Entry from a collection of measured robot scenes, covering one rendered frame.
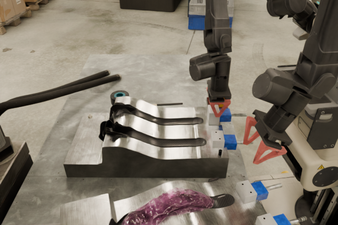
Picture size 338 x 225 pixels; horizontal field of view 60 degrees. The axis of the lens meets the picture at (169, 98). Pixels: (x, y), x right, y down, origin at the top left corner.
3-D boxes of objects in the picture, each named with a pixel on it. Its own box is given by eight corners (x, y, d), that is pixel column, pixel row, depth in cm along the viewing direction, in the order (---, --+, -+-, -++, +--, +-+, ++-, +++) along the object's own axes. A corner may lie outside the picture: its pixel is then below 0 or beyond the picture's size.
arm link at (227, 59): (235, 56, 87) (224, 49, 91) (216, 61, 84) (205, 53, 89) (233, 77, 91) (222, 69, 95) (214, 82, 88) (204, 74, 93)
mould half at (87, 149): (215, 125, 113) (219, 96, 106) (226, 178, 92) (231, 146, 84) (86, 124, 114) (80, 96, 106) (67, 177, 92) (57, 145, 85)
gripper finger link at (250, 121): (241, 154, 72) (263, 127, 68) (231, 135, 78) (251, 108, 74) (262, 160, 75) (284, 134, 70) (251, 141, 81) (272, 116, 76)
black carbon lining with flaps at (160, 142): (202, 121, 105) (204, 99, 99) (206, 153, 91) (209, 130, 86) (105, 120, 105) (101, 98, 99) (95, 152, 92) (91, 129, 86)
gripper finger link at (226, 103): (207, 121, 96) (209, 97, 91) (205, 108, 102) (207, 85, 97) (229, 121, 96) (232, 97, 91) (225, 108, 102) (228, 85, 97)
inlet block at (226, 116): (244, 116, 104) (245, 104, 101) (247, 125, 100) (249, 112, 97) (206, 117, 104) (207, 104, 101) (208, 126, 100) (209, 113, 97)
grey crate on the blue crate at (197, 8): (233, 8, 425) (235, -2, 416) (233, 17, 391) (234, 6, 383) (191, 6, 435) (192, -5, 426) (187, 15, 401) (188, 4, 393)
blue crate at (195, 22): (231, 22, 437) (233, 7, 424) (231, 32, 403) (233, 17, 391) (191, 19, 447) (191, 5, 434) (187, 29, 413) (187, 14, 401)
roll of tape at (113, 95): (108, 99, 128) (107, 93, 126) (125, 94, 131) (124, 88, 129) (114, 109, 122) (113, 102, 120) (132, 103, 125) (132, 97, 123)
